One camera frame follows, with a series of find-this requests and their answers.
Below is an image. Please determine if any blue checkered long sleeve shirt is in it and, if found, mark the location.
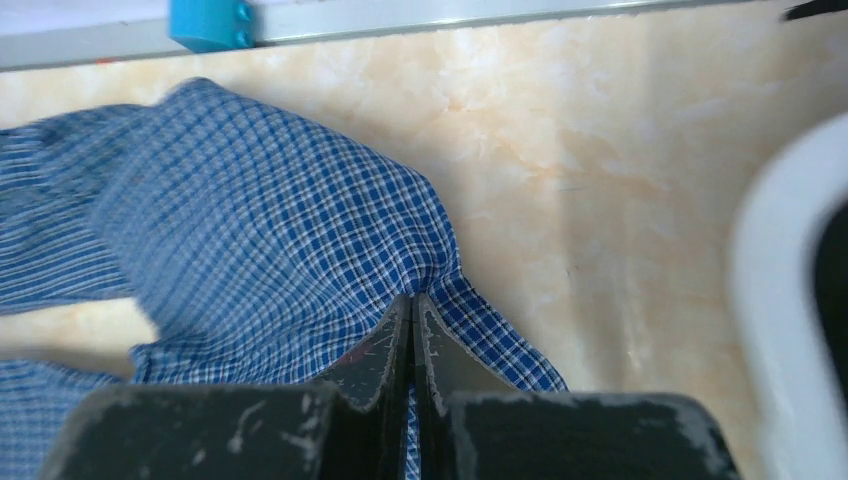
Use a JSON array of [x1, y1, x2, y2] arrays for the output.
[[0, 77, 570, 480]]

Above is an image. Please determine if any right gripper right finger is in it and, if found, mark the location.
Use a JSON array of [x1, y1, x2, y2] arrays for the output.
[[411, 294, 740, 479]]

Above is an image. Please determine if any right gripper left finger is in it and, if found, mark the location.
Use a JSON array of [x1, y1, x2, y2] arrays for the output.
[[40, 295, 411, 479]]

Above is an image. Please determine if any small blue wall object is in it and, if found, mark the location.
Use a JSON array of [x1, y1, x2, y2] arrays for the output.
[[168, 0, 255, 53]]

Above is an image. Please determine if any white plastic laundry basket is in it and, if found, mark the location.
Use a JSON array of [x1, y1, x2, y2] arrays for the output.
[[727, 115, 847, 479]]

